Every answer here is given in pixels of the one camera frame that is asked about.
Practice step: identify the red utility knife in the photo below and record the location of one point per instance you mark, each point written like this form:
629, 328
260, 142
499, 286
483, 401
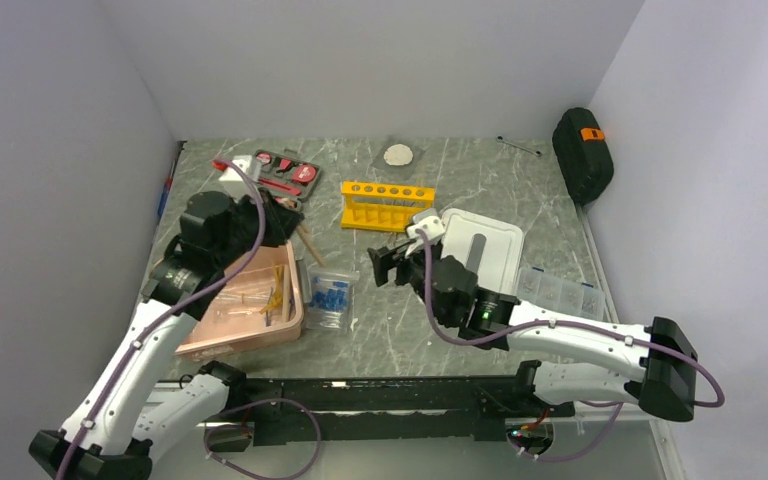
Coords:
282, 188

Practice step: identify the silver wrench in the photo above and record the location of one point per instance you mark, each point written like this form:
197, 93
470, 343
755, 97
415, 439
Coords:
503, 140

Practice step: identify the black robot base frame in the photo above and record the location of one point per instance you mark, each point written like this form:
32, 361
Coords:
482, 408

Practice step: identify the blue safety glasses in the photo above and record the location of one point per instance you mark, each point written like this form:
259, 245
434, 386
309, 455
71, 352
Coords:
280, 315

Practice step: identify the bag of plastic pipettes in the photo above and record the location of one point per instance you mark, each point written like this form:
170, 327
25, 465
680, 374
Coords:
235, 303

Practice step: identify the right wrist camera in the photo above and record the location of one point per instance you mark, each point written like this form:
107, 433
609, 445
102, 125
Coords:
424, 225

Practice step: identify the red electrical tape roll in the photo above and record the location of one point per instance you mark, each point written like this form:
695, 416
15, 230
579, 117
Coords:
264, 157

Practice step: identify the yellow test tube rack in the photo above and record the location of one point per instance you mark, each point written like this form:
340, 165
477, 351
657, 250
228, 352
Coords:
383, 207

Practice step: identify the grey tool case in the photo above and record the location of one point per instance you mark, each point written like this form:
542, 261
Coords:
280, 169

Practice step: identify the blue red screwdriver by wall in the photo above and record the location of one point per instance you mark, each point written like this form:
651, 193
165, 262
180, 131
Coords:
167, 185

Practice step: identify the white bin lid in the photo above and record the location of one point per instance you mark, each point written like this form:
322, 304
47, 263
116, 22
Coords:
490, 248

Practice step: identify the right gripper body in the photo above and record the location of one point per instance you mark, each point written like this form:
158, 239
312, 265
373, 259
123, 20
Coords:
418, 277

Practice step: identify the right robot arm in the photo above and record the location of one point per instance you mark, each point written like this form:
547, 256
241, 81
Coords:
652, 366

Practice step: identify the grey bin latch handle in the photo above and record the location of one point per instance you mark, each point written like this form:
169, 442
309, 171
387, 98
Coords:
304, 280

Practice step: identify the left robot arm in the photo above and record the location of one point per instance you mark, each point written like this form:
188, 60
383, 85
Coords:
109, 436

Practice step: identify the red tape measure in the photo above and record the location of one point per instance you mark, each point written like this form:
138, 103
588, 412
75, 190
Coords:
304, 174

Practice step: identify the bag of blue caps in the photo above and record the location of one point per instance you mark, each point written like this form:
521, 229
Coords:
331, 298

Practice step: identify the clear plastic box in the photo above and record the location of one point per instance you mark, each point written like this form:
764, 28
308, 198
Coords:
560, 295

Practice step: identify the wire gauze with white centre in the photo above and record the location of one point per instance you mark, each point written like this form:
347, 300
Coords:
398, 158

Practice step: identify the wooden test tube clamp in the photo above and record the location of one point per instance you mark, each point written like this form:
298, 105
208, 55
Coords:
306, 238

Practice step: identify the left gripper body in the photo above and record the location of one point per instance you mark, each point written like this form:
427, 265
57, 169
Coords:
246, 225

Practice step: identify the pink plastic bin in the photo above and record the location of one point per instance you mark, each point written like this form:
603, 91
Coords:
211, 338

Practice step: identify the yellow rubber tubing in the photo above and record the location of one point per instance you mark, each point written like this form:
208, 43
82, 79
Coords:
276, 296

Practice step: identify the black tool case orange latch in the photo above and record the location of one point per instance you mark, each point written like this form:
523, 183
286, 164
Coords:
583, 155

